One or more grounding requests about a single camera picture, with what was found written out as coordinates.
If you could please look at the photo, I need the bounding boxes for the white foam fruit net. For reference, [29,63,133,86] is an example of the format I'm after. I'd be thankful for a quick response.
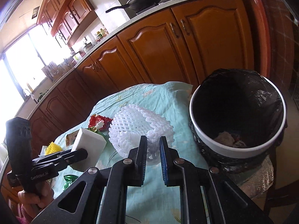
[108,105,174,165]

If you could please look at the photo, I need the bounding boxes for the red snack wrapper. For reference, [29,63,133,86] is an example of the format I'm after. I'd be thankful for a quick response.
[88,114,112,132]

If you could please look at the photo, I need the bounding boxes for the kitchen window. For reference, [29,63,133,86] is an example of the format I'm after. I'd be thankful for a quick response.
[1,25,70,139]

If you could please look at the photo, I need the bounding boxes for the white box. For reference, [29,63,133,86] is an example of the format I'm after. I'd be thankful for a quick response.
[70,128,107,172]

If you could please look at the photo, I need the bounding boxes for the person's left hand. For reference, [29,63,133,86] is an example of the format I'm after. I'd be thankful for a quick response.
[18,181,54,218]

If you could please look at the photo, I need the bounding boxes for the condiment bottles on counter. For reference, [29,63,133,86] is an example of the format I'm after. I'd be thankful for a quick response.
[96,27,108,41]

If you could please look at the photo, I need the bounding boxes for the crumpled colourful paper wrapper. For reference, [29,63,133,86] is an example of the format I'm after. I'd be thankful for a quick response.
[213,131,247,148]

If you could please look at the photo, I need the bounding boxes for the knife and utensil rack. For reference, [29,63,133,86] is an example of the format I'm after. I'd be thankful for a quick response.
[41,62,64,83]

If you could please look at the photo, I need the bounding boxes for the black wok pan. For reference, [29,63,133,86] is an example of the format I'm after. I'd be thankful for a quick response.
[106,0,161,13]

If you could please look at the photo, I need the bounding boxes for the lower wooden kitchen cabinets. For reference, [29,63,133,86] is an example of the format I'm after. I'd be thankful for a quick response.
[0,0,255,206]

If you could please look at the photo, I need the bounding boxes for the yellow spiky ball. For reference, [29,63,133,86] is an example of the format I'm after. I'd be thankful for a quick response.
[45,142,63,155]

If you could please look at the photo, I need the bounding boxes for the black trash bag liner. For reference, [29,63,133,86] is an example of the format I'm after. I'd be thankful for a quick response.
[189,68,289,175]

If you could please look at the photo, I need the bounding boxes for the green juice pouch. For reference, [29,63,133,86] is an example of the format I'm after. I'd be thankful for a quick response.
[63,175,78,190]

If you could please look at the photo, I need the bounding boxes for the upper wooden wall cabinets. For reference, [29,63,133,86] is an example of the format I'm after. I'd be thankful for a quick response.
[37,0,97,47]

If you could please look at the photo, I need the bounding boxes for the floral light-blue tablecloth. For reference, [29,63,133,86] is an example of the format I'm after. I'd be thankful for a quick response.
[39,81,211,224]

